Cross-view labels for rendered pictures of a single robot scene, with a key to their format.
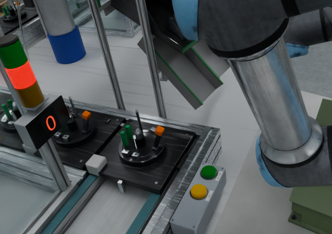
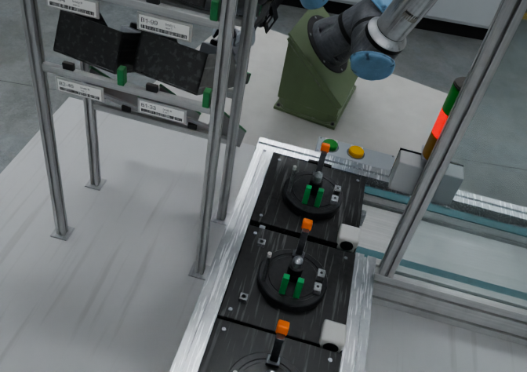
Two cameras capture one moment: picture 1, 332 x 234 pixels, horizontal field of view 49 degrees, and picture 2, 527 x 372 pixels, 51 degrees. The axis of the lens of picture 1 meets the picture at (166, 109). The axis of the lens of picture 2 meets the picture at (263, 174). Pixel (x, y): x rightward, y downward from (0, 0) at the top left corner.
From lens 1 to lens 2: 162 cm
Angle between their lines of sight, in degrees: 83
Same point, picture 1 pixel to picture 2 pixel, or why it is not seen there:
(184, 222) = (390, 162)
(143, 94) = (112, 259)
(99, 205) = (381, 246)
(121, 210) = (379, 225)
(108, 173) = (357, 224)
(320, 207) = (346, 92)
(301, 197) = (341, 98)
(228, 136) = not seen: hidden behind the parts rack
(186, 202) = (368, 161)
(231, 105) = (163, 153)
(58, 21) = not seen: outside the picture
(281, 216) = (329, 133)
